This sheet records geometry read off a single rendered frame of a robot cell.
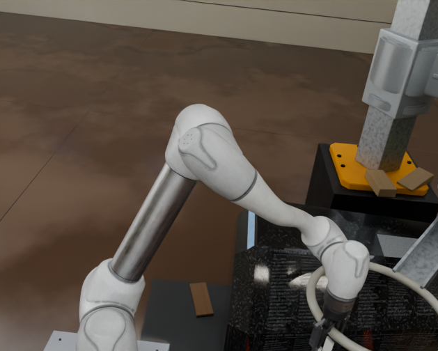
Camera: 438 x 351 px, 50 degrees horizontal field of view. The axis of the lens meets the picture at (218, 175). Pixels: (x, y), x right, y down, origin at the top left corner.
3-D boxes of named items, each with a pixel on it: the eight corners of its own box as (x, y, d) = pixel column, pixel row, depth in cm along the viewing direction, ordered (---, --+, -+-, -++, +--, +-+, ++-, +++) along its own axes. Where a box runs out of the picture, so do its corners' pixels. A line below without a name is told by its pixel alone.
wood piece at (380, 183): (364, 176, 271) (366, 169, 268) (380, 177, 272) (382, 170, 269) (377, 196, 254) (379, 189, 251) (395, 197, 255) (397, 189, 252)
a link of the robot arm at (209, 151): (266, 175, 108) (250, 149, 120) (212, 127, 100) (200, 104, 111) (225, 212, 111) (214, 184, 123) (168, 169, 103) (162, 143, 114)
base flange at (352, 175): (328, 147, 307) (329, 140, 304) (403, 154, 308) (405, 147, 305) (342, 189, 265) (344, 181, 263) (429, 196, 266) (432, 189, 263)
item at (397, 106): (356, 92, 279) (374, 21, 258) (415, 98, 280) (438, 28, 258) (370, 118, 250) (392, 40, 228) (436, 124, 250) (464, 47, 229)
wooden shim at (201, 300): (189, 285, 292) (189, 283, 291) (205, 283, 294) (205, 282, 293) (196, 317, 271) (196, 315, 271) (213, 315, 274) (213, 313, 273)
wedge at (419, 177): (416, 173, 279) (418, 166, 276) (431, 182, 272) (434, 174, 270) (396, 182, 268) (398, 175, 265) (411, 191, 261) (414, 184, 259)
